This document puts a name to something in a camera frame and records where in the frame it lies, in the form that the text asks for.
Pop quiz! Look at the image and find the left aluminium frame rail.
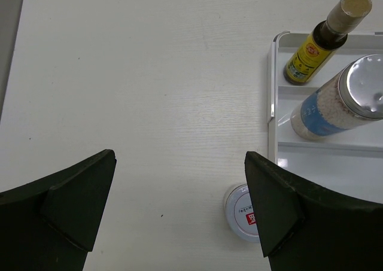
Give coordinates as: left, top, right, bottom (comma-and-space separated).
0, 0, 23, 113

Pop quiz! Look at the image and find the yellow sauce bottle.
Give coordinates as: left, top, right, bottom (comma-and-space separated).
283, 0, 372, 86

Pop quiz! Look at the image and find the white three-compartment tray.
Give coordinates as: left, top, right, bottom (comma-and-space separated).
266, 31, 382, 203

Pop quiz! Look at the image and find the left dark white-lid jar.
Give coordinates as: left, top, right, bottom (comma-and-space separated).
223, 184, 260, 243

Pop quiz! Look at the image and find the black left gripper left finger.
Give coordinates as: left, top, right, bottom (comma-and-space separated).
1, 150, 117, 270

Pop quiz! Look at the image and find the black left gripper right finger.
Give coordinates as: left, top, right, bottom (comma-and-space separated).
244, 151, 382, 270

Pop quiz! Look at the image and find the silver-lid spice jar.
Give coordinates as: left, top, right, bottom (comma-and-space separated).
290, 54, 382, 141

